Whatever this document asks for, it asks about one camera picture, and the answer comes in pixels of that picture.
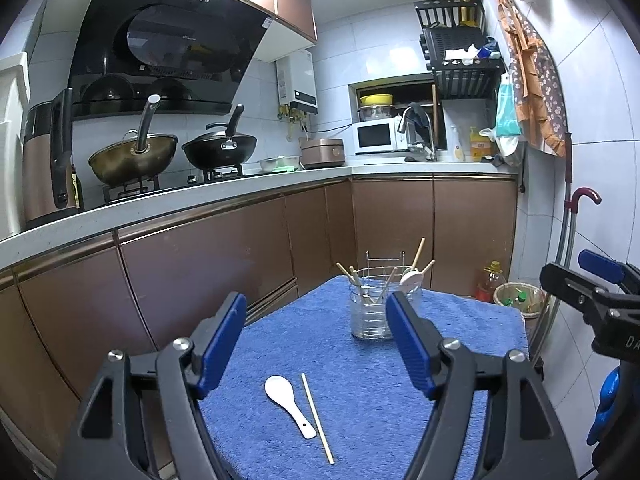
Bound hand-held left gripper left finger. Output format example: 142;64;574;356
62;291;247;480

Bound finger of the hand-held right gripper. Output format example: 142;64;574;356
541;261;608;313
578;250;640;291

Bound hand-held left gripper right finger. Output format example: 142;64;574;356
386;291;578;480

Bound wire utensil holder clear cup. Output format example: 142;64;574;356
348;251;423;342

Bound pale pink spoon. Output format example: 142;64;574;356
398;267;424;295

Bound pale blue spoon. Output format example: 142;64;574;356
264;375;317;439

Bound bunch of wooden chopsticks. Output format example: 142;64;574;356
335;237;436;306

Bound wooden chopstick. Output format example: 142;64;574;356
300;373;335;464

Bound person's right hand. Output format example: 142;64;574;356
587;365;623;446

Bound beige trash bin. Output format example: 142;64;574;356
493;282;549;322

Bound copper base cabinets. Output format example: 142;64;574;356
0;172;518;476

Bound cooking oil bottle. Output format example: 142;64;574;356
475;260;507;304

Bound blue towel mat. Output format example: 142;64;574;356
197;275;530;480

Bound small white bag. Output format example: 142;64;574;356
492;132;526;167

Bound white kitchen countertop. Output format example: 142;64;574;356
0;160;521;271

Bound yellow detergent bottle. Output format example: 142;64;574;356
468;126;488;162

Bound gas stove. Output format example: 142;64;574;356
102;162;246;206

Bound teal plastic bag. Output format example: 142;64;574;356
494;74;523;137

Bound black wok with lid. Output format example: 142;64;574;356
181;104;258;171

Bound floral orange apron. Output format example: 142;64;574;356
495;0;568;157

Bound brass wok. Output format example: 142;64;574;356
88;94;179;186

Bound brown rice cooker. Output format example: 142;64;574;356
300;137;346;170

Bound dark oil bottle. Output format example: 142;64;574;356
71;166;86;211

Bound white microwave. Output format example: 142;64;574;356
354;117;407;156

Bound metal faucet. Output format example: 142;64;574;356
397;105;437;162

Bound brown electric kettle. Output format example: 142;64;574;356
22;88;86;228

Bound white cloth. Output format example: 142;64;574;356
442;45;481;66

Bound white water heater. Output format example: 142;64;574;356
276;50;320;116

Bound white storage unit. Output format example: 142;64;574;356
0;52;31;241

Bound black range hood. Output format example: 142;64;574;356
67;0;273;121

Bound maroon umbrella handle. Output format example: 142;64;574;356
565;187;602;266

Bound black wall rack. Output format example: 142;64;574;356
413;0;507;100

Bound wooden window frame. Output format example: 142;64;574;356
348;74;448;153

